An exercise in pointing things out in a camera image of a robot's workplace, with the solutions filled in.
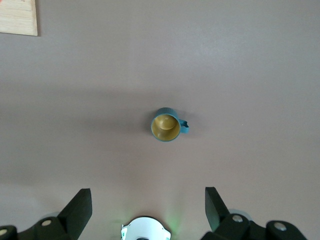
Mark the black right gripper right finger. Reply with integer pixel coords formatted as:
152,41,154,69
201,186,266,240

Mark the teal cup with handle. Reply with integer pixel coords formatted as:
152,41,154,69
150,107,190,144

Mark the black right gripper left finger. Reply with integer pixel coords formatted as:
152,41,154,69
17,188,93,240

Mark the bamboo cutting board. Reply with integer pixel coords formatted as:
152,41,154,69
0,0,39,37

